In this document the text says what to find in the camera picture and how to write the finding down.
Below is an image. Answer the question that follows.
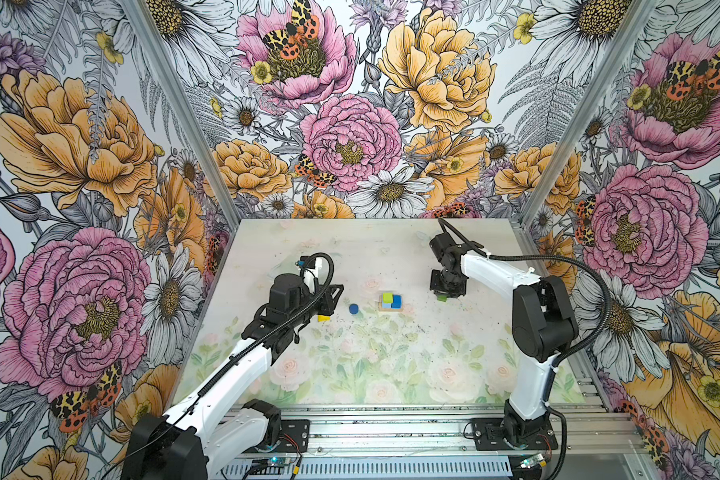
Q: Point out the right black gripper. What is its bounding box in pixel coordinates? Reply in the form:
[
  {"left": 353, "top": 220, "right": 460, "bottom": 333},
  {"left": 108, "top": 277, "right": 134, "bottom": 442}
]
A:
[{"left": 429, "top": 267, "right": 467, "bottom": 300}]

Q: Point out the natural wood plank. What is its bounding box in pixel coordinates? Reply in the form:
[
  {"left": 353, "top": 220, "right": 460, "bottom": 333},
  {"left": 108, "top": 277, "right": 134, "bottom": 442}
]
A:
[{"left": 379, "top": 304, "right": 403, "bottom": 312}]

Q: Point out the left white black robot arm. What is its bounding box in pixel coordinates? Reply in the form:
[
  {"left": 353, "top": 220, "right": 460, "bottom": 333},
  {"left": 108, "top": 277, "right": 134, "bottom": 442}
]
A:
[{"left": 114, "top": 252, "right": 344, "bottom": 479}]

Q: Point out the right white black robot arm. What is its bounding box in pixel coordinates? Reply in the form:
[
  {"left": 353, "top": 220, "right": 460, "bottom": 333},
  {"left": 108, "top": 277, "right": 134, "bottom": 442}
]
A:
[{"left": 429, "top": 232, "right": 579, "bottom": 449}]

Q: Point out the left green circuit board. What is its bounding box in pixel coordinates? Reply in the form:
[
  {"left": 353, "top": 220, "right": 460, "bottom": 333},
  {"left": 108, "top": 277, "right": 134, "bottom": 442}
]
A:
[{"left": 258, "top": 456, "right": 303, "bottom": 476}]

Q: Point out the green circuit board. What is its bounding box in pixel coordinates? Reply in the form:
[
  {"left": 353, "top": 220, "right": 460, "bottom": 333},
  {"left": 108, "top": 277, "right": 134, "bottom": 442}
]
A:
[
  {"left": 258, "top": 456, "right": 303, "bottom": 476},
  {"left": 518, "top": 453, "right": 547, "bottom": 469}
]

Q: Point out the right green circuit board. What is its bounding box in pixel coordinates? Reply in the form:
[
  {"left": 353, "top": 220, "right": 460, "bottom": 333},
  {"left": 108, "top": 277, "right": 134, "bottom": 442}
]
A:
[{"left": 518, "top": 453, "right": 547, "bottom": 469}]

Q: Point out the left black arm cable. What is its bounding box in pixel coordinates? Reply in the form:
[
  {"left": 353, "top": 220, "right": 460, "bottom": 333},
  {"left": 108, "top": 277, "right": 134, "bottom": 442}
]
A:
[{"left": 113, "top": 251, "right": 336, "bottom": 480}]

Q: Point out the right black corrugated cable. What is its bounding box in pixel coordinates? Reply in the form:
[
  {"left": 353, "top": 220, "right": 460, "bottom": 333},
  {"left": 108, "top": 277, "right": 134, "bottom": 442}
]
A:
[{"left": 436, "top": 217, "right": 612, "bottom": 480}]

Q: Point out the aluminium mounting rail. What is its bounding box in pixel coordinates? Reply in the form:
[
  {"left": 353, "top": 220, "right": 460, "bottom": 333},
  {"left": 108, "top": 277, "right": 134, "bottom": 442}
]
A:
[{"left": 235, "top": 407, "right": 644, "bottom": 459}]

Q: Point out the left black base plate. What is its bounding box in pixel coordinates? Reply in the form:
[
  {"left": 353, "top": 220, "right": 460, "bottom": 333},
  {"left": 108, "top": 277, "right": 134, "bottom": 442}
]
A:
[{"left": 273, "top": 419, "right": 311, "bottom": 454}]

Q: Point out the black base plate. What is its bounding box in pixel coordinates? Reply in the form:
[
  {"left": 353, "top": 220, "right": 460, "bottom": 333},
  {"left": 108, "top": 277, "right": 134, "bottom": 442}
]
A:
[
  {"left": 469, "top": 416, "right": 558, "bottom": 451},
  {"left": 273, "top": 419, "right": 311, "bottom": 454}
]

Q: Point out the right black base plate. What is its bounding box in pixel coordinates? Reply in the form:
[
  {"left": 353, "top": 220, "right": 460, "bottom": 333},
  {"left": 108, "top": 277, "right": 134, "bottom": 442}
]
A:
[{"left": 469, "top": 416, "right": 558, "bottom": 451}]

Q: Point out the white vented cable duct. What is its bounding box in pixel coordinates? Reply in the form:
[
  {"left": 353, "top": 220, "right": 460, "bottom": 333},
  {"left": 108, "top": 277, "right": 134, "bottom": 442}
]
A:
[{"left": 212, "top": 455, "right": 512, "bottom": 479}]

